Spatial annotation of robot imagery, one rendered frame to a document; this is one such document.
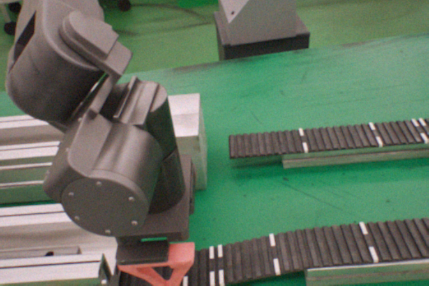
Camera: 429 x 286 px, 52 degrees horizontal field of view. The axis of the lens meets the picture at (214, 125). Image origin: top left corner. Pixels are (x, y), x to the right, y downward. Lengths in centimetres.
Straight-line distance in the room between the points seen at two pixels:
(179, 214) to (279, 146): 26
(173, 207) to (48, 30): 18
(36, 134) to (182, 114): 22
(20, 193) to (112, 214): 38
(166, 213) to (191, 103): 25
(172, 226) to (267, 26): 66
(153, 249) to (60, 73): 17
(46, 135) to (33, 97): 34
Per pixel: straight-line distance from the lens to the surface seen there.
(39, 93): 35
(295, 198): 59
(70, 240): 53
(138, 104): 34
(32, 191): 66
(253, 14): 96
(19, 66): 36
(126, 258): 40
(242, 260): 50
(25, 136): 70
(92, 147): 30
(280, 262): 49
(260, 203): 59
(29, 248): 55
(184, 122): 58
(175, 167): 38
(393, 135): 65
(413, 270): 53
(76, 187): 30
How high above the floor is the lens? 120
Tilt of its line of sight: 36 degrees down
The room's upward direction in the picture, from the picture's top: 7 degrees counter-clockwise
